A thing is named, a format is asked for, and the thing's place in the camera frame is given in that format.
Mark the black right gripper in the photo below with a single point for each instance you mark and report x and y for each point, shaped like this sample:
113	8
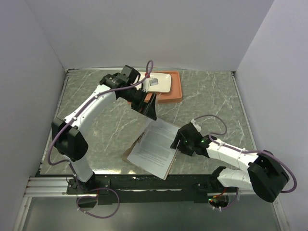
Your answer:
181	148

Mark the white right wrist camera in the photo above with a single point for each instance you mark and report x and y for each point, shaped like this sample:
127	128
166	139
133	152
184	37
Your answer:
197	127

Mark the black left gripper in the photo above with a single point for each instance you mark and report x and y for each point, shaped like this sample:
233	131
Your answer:
147	109

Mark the terracotta rectangular tray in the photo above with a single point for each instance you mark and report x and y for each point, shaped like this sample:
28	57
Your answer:
175	94

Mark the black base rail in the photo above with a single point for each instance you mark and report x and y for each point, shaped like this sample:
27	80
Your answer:
149	189

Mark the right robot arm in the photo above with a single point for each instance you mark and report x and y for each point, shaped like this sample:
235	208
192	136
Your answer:
257	172

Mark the white printed paper sheets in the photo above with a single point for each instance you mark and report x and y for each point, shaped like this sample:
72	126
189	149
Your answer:
154	149

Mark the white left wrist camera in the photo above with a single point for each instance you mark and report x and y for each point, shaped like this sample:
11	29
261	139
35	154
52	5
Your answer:
150	84

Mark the white rectangular plate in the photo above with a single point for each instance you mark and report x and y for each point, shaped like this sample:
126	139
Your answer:
164	82

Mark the tan paper folder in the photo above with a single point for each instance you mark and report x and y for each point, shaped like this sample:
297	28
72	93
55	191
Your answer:
149	154

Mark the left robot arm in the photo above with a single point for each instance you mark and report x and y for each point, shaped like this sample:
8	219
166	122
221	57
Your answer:
68	133

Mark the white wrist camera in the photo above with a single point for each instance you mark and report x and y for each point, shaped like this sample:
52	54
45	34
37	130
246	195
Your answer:
197	127
150	84

